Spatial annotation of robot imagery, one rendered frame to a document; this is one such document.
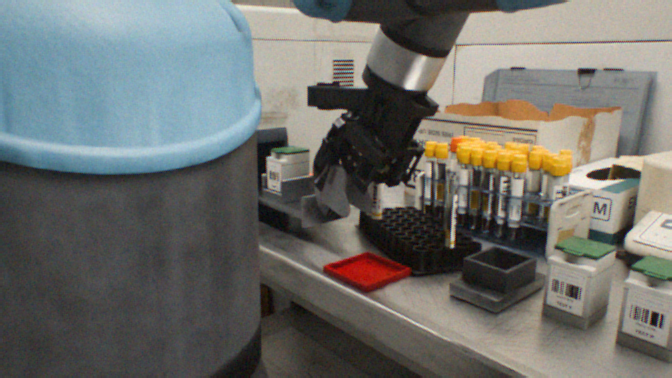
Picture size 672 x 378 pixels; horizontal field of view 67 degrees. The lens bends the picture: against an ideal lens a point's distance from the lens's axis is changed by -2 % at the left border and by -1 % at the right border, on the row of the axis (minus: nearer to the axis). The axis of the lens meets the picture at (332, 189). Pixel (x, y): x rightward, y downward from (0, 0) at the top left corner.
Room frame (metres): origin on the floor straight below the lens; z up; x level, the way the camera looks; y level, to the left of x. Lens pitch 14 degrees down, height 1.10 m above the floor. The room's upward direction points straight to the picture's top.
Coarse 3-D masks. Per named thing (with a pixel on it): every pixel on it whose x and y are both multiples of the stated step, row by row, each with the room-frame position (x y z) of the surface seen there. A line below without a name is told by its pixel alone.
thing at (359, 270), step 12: (336, 264) 0.53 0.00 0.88; (348, 264) 0.54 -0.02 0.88; (360, 264) 0.54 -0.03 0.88; (372, 264) 0.54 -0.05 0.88; (384, 264) 0.54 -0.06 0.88; (396, 264) 0.53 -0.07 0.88; (336, 276) 0.51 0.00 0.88; (348, 276) 0.50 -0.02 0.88; (360, 276) 0.51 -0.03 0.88; (372, 276) 0.51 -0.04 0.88; (384, 276) 0.49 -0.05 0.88; (396, 276) 0.50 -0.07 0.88; (360, 288) 0.48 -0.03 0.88; (372, 288) 0.48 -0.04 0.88
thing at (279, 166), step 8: (272, 152) 0.70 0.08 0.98; (304, 152) 0.69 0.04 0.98; (272, 160) 0.69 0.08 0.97; (280, 160) 0.68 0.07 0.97; (288, 160) 0.68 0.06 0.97; (296, 160) 0.68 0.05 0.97; (304, 160) 0.69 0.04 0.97; (272, 168) 0.69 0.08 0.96; (280, 168) 0.67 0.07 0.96; (288, 168) 0.68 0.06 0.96; (296, 168) 0.68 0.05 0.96; (304, 168) 0.69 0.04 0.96; (272, 176) 0.69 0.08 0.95; (280, 176) 0.67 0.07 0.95; (288, 176) 0.67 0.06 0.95; (296, 176) 0.68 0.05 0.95; (272, 184) 0.69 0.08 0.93
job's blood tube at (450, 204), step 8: (448, 176) 0.54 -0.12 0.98; (456, 176) 0.54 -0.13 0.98; (448, 184) 0.53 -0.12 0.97; (456, 184) 0.53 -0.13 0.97; (448, 192) 0.53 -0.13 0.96; (456, 192) 0.53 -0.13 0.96; (448, 200) 0.53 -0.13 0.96; (456, 200) 0.53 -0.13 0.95; (448, 208) 0.53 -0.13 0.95; (456, 208) 0.53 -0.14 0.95; (448, 216) 0.53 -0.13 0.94; (448, 224) 0.53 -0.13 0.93; (448, 232) 0.53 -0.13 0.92; (448, 240) 0.53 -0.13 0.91
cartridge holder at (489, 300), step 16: (480, 256) 0.49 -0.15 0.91; (496, 256) 0.50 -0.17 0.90; (512, 256) 0.49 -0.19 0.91; (528, 256) 0.48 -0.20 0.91; (464, 272) 0.47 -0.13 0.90; (480, 272) 0.46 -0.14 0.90; (496, 272) 0.45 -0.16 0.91; (512, 272) 0.44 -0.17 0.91; (528, 272) 0.46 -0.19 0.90; (464, 288) 0.45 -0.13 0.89; (480, 288) 0.45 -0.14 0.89; (496, 288) 0.45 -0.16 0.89; (512, 288) 0.45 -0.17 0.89; (528, 288) 0.46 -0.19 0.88; (480, 304) 0.44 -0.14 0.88; (496, 304) 0.43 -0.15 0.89
